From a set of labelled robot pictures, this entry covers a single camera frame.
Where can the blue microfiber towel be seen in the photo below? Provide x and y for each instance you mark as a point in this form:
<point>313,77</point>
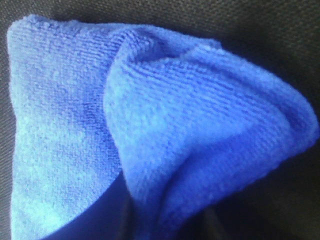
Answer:
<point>127,131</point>

